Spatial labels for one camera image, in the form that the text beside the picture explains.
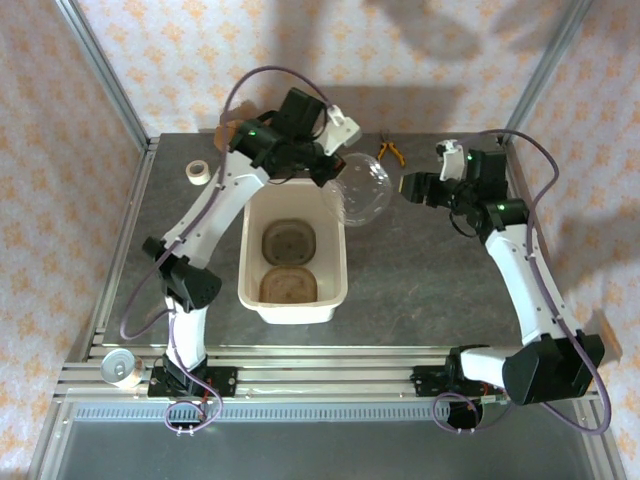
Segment tan teddy bear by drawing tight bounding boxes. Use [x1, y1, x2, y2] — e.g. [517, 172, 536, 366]
[213, 102, 261, 151]

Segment large brownish clear plate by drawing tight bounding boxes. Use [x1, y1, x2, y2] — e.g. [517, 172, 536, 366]
[260, 218, 319, 266]

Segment yellow black pliers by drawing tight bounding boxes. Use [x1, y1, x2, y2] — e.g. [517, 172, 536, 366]
[375, 128, 406, 167]

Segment masking tape roll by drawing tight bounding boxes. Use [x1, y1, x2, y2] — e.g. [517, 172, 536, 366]
[185, 159, 213, 187]

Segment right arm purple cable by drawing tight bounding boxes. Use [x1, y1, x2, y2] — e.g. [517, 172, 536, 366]
[432, 128, 612, 436]

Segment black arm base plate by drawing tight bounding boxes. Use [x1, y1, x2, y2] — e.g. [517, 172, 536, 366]
[148, 366, 238, 400]
[412, 364, 501, 399]

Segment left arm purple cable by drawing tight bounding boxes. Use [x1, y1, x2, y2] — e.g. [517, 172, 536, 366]
[119, 64, 334, 436]

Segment clear ribbed round plate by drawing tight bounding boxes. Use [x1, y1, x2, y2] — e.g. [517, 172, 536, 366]
[321, 152, 395, 229]

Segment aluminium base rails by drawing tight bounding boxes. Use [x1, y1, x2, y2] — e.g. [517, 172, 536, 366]
[52, 344, 601, 401]

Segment pink-rimmed clear plate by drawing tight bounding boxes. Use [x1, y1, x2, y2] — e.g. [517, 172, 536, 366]
[258, 265, 320, 305]

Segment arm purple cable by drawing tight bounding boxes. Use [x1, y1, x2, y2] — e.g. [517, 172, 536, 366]
[432, 128, 612, 436]
[119, 64, 334, 436]

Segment aluminium frame post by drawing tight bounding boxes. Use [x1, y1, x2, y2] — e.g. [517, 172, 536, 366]
[498, 0, 600, 146]
[63, 0, 154, 151]

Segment grey metal panel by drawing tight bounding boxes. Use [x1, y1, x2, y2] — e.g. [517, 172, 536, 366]
[29, 399, 626, 480]

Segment white plastic bin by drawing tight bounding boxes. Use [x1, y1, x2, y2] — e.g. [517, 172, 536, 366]
[237, 180, 350, 326]

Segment silver drink can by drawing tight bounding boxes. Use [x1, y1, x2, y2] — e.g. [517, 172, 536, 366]
[99, 348, 146, 390]

